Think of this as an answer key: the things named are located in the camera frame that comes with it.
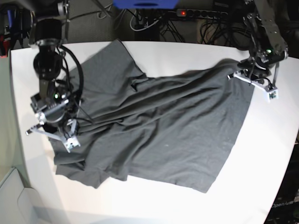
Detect blue box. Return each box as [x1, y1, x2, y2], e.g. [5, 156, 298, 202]
[113, 0, 178, 9]

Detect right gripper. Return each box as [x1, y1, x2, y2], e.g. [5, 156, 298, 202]
[30, 92, 80, 127]

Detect black power strip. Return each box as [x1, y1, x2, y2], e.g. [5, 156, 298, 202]
[176, 9, 228, 19]

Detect grey t-shirt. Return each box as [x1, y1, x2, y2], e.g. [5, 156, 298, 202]
[51, 41, 254, 193]

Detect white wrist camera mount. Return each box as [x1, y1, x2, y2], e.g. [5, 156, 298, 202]
[25, 118, 81, 153]

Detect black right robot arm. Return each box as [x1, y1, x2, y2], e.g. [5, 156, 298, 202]
[21, 0, 84, 127]

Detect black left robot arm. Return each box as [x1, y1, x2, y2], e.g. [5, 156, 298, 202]
[239, 0, 288, 80]

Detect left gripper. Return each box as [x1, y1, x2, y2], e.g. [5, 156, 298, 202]
[238, 50, 288, 76]

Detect red clamp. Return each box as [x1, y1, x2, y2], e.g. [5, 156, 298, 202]
[0, 35, 10, 58]

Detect white cable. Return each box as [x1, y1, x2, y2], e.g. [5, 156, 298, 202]
[129, 14, 160, 32]

